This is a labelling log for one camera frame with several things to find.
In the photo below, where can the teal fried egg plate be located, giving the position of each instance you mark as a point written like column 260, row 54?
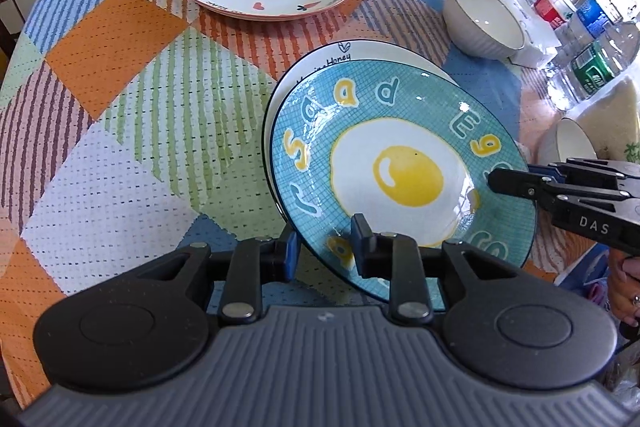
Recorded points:
column 400, row 172

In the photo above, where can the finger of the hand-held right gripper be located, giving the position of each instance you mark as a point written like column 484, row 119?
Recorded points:
column 515, row 184
column 556, row 172

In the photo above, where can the patchwork checked tablecloth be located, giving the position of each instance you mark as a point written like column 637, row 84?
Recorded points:
column 125, row 107

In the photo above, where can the white bowl with dark rim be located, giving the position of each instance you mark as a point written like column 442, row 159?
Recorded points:
column 550, row 147
column 470, row 27

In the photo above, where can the white plate with dark rim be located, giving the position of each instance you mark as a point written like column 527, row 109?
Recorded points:
column 370, row 53

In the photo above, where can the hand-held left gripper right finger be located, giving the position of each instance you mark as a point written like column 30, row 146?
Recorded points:
column 359, row 239

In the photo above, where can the person's right hand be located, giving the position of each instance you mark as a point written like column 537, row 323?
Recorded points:
column 625, row 292

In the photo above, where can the clear bag of rice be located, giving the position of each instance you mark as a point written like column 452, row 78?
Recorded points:
column 625, row 117

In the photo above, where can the blue label water bottle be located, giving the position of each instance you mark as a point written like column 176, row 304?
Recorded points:
column 597, row 14

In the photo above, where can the green label water bottle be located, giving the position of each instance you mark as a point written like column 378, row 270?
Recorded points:
column 595, row 69

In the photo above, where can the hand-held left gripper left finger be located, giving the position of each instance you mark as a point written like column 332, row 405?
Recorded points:
column 288, row 257

